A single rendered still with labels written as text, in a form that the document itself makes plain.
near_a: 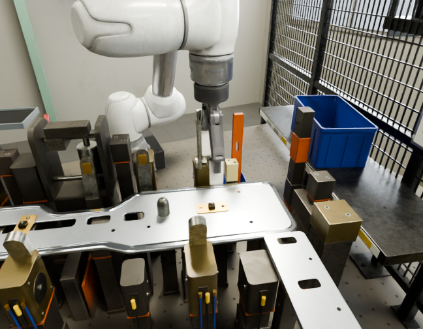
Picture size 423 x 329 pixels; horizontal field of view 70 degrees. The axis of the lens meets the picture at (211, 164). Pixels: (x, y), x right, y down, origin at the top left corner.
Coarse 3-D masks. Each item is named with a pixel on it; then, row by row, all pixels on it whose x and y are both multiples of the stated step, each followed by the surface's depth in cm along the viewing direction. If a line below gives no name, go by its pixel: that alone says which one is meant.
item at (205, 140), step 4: (204, 132) 76; (208, 132) 76; (204, 136) 77; (208, 136) 77; (204, 140) 77; (208, 140) 78; (204, 144) 78; (208, 144) 78; (204, 148) 78; (208, 148) 79; (204, 152) 79; (208, 152) 79
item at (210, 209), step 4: (196, 204) 81; (200, 204) 81; (204, 204) 81; (208, 204) 80; (216, 204) 81; (220, 204) 81; (224, 204) 81; (196, 208) 80; (204, 208) 80; (208, 208) 80; (212, 208) 80; (216, 208) 80; (220, 208) 80; (224, 208) 80; (196, 212) 79; (200, 212) 79; (204, 212) 79; (208, 212) 79; (212, 212) 79
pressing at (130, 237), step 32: (160, 192) 86; (192, 192) 87; (224, 192) 87; (256, 192) 87; (0, 224) 75; (96, 224) 75; (128, 224) 75; (160, 224) 75; (224, 224) 75; (256, 224) 75; (288, 224) 75; (0, 256) 67
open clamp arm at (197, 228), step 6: (198, 216) 60; (192, 222) 59; (198, 222) 58; (204, 222) 59; (192, 228) 59; (198, 228) 59; (204, 228) 59; (192, 234) 60; (198, 234) 60; (204, 234) 61; (192, 240) 62; (198, 240) 62; (204, 240) 62
